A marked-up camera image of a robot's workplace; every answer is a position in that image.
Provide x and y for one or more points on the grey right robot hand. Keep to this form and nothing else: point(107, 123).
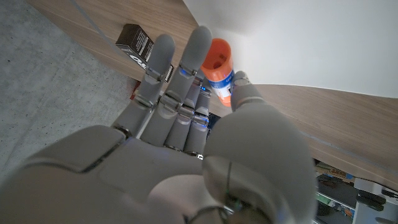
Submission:
point(140, 174)

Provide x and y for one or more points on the orange and blue glue stick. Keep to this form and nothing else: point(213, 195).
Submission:
point(219, 62)

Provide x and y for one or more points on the black Nitro package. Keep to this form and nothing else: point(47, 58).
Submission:
point(135, 40)

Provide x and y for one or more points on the white paper plate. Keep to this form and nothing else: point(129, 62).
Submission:
point(311, 40)

